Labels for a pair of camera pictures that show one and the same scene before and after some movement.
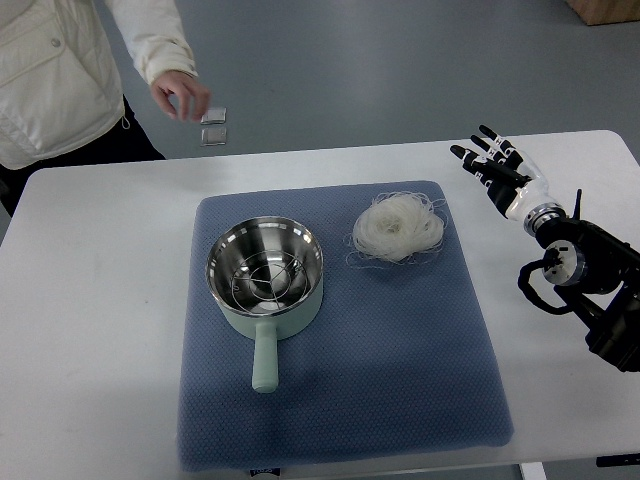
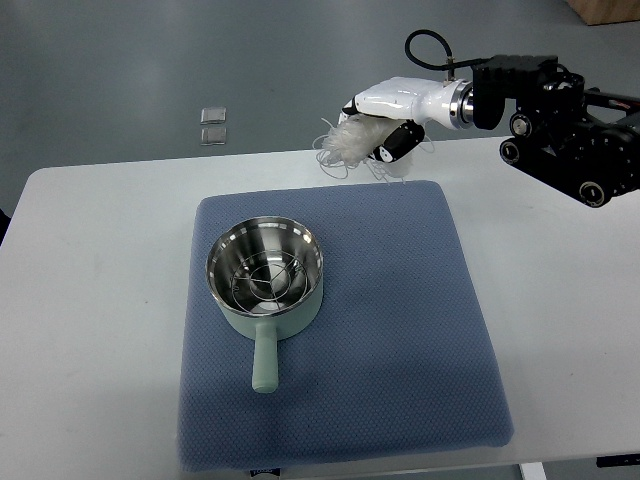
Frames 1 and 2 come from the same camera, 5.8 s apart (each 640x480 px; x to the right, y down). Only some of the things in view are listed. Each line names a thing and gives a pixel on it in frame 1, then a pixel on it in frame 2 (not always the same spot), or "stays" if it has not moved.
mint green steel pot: (266, 276) stays
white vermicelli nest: (396, 227) -> (352, 142)
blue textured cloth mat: (396, 363) stays
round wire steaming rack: (268, 280) stays
